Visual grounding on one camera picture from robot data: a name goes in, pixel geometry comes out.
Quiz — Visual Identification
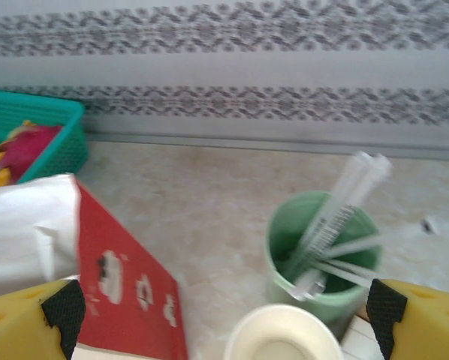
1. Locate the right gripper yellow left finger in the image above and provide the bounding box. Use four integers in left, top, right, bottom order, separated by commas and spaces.
0, 277, 86, 360

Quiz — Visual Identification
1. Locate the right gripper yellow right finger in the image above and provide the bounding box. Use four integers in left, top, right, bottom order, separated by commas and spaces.
366, 277, 449, 360

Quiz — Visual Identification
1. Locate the brown cardboard box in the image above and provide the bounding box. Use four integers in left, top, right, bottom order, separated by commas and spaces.
355, 305, 374, 326

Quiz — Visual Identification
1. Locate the red white paper bag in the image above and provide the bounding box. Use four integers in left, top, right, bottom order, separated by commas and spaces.
0, 172, 190, 360

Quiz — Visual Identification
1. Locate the stack of green paper cups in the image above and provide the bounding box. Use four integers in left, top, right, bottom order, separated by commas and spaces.
223, 303, 344, 360

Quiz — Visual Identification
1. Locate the mint green plastic cup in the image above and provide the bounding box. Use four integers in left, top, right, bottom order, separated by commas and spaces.
264, 190, 383, 335

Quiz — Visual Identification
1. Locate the pink dragon fruit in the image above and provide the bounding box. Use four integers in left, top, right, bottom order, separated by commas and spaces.
0, 123, 64, 185

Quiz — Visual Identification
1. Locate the teal plastic basket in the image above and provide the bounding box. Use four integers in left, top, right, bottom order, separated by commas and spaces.
0, 88, 90, 185

